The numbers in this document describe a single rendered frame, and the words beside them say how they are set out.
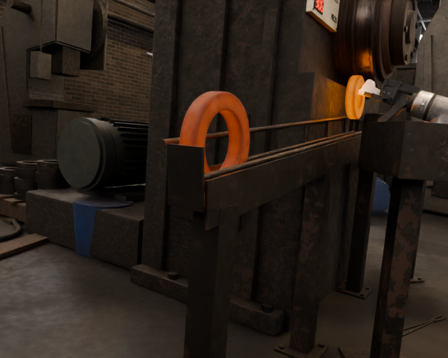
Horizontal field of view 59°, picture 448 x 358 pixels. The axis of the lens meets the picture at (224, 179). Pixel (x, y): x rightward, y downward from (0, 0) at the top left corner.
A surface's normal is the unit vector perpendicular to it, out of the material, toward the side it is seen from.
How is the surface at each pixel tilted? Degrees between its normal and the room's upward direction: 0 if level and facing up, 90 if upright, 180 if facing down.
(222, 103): 90
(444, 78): 90
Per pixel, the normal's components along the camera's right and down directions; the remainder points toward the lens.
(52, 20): -0.39, 0.08
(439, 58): -0.73, 0.03
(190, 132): -0.52, -0.12
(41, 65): 0.92, 0.11
